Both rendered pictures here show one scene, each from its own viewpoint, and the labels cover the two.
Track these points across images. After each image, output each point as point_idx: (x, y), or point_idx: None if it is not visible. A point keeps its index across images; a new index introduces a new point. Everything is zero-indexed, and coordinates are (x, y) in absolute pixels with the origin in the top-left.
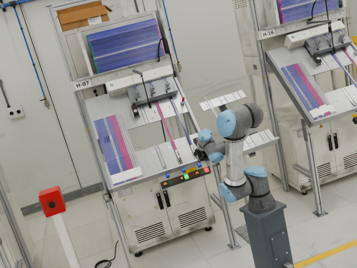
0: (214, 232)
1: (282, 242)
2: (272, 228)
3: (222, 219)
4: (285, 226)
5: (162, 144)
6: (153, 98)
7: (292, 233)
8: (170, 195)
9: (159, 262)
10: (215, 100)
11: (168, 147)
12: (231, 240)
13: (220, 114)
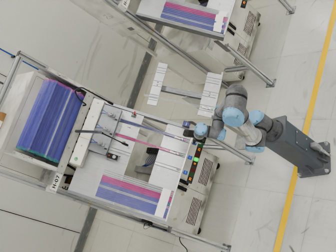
0: (224, 164)
1: (300, 137)
2: (291, 137)
3: (216, 149)
4: (294, 127)
5: (157, 157)
6: (113, 134)
7: (273, 114)
8: (182, 177)
9: (220, 220)
10: (153, 89)
11: (162, 154)
12: (247, 159)
13: (226, 116)
